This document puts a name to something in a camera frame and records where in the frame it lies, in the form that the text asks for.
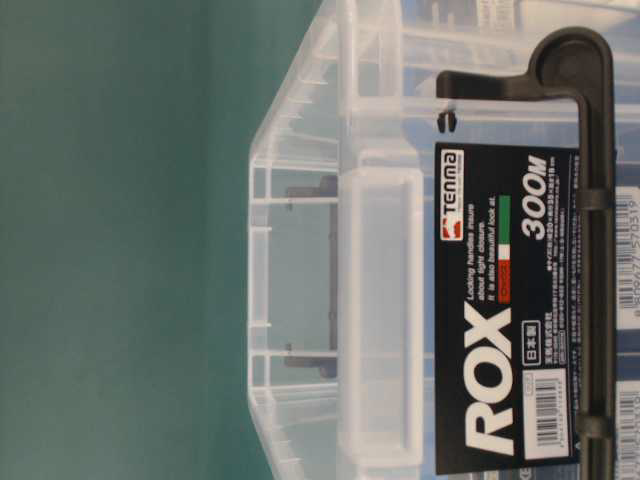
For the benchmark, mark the black locking case handle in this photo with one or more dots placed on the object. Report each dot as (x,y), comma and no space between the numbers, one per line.
(576,63)

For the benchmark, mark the black ROX product label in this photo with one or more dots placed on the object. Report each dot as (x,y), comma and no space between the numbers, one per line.
(507,291)

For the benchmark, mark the clear plastic storage case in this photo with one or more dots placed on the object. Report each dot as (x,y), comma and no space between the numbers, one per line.
(341,330)

